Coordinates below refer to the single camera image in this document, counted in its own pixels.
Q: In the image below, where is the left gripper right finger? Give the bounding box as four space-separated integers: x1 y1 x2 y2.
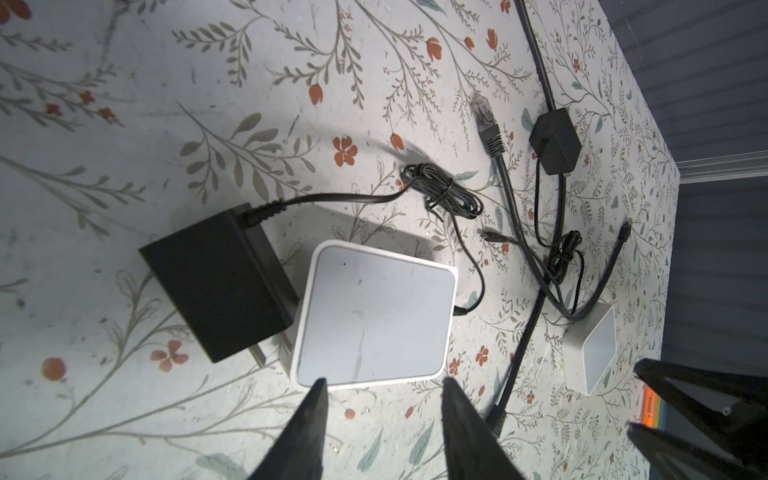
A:
441 377 524 480

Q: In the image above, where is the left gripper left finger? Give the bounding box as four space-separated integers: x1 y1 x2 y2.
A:
249 378 328 479

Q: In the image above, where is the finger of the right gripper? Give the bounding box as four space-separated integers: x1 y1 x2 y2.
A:
627 423 767 480
634 358 767 419

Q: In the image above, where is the white network switch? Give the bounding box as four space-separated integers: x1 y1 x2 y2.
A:
562 302 617 396
287 240 459 390

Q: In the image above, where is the black power adapter thin cord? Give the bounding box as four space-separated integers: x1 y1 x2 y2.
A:
138 163 486 368

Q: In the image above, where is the pack of coloured markers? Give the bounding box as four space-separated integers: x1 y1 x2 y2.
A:
641 385 667 429

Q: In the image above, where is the short black ethernet cable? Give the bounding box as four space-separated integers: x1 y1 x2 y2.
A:
469 92 632 322

